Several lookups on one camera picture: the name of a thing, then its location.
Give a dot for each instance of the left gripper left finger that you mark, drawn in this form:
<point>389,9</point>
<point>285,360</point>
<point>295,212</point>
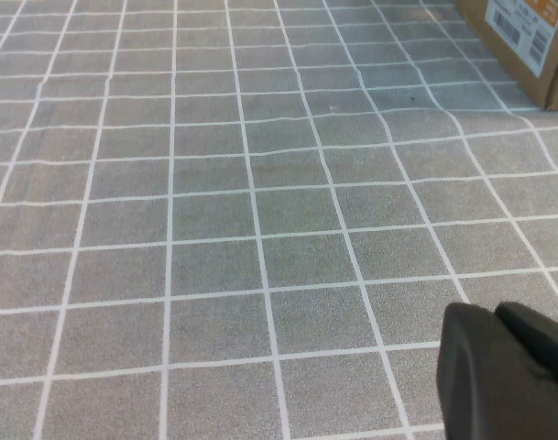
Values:
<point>484,394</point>

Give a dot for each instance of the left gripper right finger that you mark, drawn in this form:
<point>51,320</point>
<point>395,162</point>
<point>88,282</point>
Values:
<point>544,348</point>

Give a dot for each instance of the brown cardboard shoe box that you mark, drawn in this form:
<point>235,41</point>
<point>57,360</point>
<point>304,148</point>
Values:
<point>503,59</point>

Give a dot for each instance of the grey white-checked tablecloth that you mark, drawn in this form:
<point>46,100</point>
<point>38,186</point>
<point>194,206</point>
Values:
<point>214,229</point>

